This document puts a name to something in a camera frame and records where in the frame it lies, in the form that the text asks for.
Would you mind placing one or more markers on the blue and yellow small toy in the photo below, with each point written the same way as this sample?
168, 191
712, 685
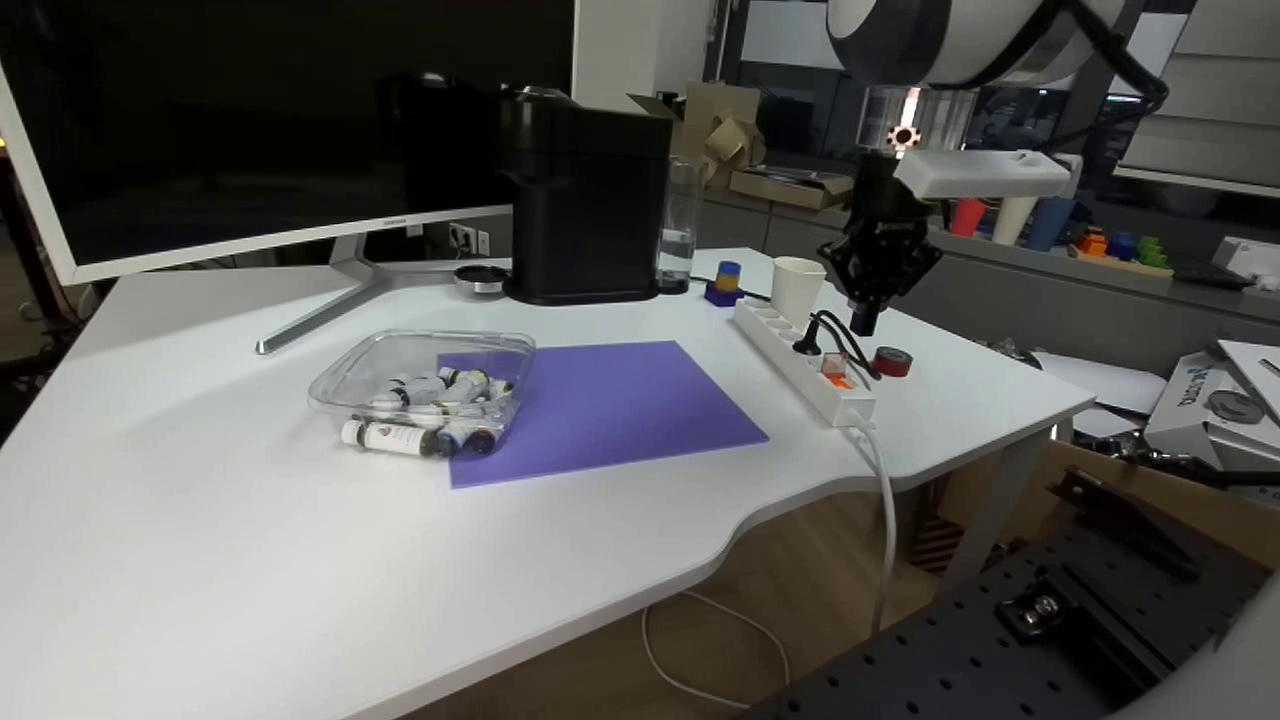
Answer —
727, 282

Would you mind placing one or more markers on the green small toy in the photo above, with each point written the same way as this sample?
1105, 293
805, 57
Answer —
1155, 249

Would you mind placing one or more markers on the silver monitor stand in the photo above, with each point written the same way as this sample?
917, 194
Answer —
351, 273

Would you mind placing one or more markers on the white paper cup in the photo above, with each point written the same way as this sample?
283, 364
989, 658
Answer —
796, 285

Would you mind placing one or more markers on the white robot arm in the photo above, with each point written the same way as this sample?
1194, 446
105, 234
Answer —
932, 41

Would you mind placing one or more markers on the white window blind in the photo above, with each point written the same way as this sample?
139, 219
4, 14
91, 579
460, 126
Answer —
1221, 122

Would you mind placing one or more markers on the purple paper sheet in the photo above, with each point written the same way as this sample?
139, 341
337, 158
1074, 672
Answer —
612, 401

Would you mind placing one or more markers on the white power strip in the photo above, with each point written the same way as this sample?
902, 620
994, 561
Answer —
781, 351

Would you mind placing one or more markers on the stack of printed papers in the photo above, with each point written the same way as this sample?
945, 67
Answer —
1221, 407

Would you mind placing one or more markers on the red plastic cup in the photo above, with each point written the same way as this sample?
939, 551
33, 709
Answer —
971, 220

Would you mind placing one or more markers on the grey low cabinet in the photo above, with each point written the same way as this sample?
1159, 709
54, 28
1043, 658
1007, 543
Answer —
1067, 302

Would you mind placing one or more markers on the orange small toy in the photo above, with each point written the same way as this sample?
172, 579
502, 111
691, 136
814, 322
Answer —
1095, 246

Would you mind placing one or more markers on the small black mount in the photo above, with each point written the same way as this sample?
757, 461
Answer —
1033, 613

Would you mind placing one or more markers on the flat cardboard tray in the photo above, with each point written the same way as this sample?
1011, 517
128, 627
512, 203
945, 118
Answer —
787, 191

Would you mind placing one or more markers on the red and black tape roll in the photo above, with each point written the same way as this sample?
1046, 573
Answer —
895, 361

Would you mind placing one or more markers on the large brown cardboard box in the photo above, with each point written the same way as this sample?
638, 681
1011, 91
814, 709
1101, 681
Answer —
1200, 514

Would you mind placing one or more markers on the grey table leg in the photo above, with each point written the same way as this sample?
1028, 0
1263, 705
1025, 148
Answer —
996, 505

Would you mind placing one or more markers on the cream plastic cup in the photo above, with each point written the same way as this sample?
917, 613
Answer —
1014, 226

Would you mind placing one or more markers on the white paper sheet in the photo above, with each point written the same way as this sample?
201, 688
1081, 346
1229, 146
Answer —
1101, 381

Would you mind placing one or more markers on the clear plastic container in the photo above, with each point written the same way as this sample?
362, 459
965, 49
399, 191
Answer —
386, 357

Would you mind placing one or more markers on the black perforated breadboard table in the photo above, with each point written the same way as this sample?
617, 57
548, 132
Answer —
960, 654

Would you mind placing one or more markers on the clear water tank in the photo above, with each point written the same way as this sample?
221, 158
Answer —
683, 220

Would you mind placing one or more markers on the white box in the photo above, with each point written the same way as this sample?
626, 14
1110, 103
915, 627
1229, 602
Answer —
1250, 262

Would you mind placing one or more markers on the white curved computer monitor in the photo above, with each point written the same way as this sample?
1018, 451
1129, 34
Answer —
265, 122

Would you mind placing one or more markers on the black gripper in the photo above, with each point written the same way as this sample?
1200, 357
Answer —
883, 220

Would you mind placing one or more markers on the black flat device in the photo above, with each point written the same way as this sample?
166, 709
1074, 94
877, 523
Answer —
1209, 278

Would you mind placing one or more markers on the white marker with black cap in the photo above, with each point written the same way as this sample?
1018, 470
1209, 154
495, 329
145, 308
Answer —
416, 388
481, 388
386, 436
478, 436

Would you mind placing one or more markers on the black coffee machine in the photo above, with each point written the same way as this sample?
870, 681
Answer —
585, 203

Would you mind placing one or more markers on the open cardboard box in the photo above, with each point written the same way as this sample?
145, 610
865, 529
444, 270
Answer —
712, 126

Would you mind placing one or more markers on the blue plastic cup stack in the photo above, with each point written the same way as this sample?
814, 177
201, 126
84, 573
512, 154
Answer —
1048, 226

